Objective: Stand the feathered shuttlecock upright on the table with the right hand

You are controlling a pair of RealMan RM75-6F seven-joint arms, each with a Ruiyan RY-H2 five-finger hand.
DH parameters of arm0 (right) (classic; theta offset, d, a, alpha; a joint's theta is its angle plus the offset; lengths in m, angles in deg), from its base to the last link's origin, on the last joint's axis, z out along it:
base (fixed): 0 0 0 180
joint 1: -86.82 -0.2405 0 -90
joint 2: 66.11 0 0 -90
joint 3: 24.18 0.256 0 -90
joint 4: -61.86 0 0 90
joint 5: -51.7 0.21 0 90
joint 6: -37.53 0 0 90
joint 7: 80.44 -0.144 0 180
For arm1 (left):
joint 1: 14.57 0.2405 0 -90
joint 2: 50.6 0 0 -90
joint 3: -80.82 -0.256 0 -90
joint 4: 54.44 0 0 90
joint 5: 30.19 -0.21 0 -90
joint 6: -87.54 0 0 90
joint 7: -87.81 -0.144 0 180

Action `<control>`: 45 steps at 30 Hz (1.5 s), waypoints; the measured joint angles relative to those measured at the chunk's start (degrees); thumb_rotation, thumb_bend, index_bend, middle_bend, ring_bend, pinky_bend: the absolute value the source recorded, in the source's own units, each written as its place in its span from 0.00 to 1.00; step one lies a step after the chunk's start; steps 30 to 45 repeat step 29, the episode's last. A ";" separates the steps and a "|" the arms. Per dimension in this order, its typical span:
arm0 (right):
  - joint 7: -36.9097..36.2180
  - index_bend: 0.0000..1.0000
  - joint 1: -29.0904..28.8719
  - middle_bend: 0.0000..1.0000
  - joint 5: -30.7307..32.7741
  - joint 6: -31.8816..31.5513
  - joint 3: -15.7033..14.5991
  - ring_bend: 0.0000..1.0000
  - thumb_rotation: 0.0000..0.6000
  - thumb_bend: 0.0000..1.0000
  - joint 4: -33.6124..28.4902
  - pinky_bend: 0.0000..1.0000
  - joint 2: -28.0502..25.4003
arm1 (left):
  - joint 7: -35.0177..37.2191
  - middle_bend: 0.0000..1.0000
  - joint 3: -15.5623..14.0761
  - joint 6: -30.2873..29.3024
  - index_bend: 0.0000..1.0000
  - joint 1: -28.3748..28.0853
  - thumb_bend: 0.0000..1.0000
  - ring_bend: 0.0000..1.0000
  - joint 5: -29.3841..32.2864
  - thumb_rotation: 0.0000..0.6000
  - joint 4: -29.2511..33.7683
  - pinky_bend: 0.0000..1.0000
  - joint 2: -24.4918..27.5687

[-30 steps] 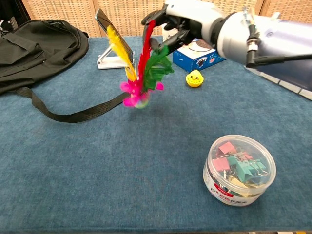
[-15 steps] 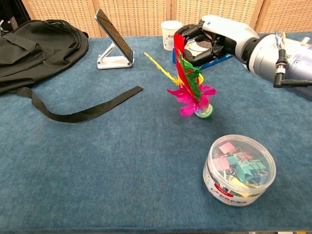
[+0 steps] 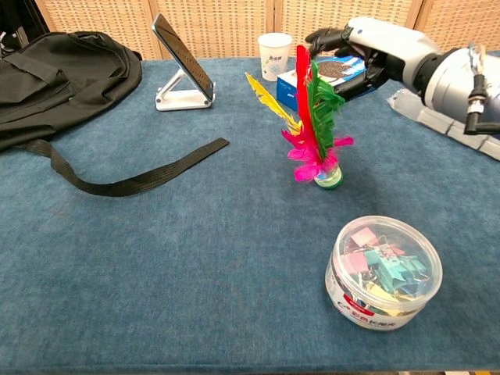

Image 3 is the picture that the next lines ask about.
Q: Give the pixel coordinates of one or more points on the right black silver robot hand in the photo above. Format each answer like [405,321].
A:
[390,43]

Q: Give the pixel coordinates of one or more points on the colourful feather shuttlecock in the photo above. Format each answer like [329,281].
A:
[318,117]

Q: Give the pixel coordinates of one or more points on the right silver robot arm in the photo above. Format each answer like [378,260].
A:
[453,82]

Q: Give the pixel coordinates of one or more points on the blue Oreo cookie box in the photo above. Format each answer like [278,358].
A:
[287,90]

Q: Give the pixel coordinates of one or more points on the white phone stand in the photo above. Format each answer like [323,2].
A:
[181,102]

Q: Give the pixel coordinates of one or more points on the white paper cup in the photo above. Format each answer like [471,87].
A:
[273,54]

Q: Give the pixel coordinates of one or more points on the woven rattan folding screen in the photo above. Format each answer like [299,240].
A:
[218,27]

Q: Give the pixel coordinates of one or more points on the black smartphone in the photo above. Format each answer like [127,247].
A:
[183,58]

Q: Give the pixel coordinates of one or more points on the clear tub of binder clips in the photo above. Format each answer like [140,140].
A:
[384,281]

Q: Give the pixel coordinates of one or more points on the blue felt table mat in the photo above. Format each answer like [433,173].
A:
[176,254]

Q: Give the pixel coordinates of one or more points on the black backpack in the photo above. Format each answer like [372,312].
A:
[66,82]

